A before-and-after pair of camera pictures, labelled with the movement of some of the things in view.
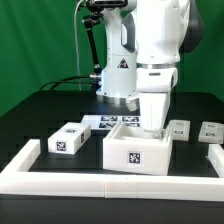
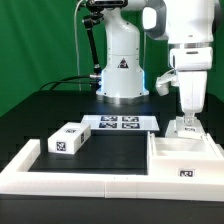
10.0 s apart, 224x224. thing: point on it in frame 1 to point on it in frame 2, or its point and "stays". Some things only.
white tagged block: x=211 y=132 to x=194 y=131
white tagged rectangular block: x=68 y=138 stays
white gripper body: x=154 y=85 to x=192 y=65
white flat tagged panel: x=111 y=121 stays
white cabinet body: x=132 y=148 to x=184 y=159
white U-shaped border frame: x=17 y=180 stays
